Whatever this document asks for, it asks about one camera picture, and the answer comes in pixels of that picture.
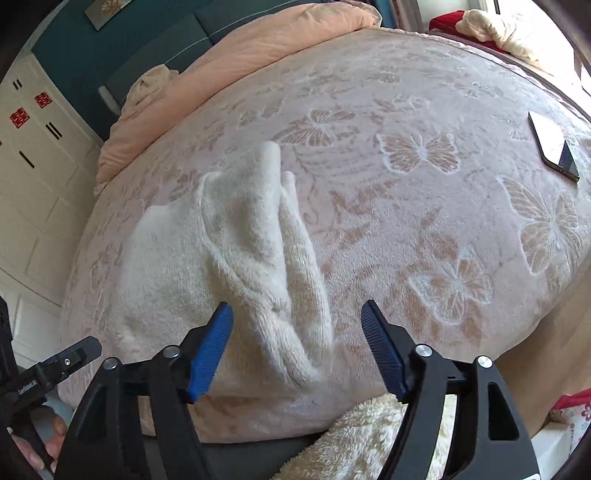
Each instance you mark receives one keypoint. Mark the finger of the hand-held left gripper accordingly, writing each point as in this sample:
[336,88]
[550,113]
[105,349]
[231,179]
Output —
[69,360]

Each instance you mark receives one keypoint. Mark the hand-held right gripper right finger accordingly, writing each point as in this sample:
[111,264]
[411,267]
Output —
[383,350]

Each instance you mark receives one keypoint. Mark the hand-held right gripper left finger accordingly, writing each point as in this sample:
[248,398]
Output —
[207,355]

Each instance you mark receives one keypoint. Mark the cream sweater with black hearts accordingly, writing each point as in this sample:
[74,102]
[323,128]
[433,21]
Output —
[184,277]

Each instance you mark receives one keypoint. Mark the person's left hand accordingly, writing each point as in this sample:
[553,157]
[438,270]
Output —
[32,454]

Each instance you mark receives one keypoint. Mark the fluffy cream clothing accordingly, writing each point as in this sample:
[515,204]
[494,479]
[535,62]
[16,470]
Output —
[360,438]

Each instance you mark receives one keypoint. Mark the pink butterfly printed blanket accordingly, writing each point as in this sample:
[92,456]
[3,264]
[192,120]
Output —
[415,207]

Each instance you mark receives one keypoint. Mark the white wardrobe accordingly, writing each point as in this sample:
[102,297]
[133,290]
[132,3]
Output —
[41,207]

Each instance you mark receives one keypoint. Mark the red floral cloth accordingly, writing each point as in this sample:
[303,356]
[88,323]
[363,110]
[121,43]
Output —
[577,410]

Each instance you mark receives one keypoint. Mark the red paper decal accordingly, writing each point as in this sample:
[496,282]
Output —
[17,119]
[43,99]

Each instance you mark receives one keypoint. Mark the black smartphone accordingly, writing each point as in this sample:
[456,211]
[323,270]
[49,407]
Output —
[551,143]

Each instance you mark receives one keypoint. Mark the crumpled cream cloth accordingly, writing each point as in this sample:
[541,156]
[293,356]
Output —
[152,83]

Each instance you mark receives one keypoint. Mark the pink duvet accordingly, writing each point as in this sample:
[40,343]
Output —
[258,50]

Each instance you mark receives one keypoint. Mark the blue padded headboard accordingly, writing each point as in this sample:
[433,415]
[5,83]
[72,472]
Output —
[184,41]

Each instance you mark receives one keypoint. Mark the red cushion by window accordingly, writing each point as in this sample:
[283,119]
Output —
[443,21]

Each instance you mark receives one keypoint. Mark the dark curtain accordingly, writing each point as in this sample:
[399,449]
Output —
[408,11]

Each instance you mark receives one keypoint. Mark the cream knitted blanket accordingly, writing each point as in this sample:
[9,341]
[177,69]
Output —
[494,27]

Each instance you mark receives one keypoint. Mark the framed wall picture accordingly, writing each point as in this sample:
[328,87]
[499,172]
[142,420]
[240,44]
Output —
[108,11]

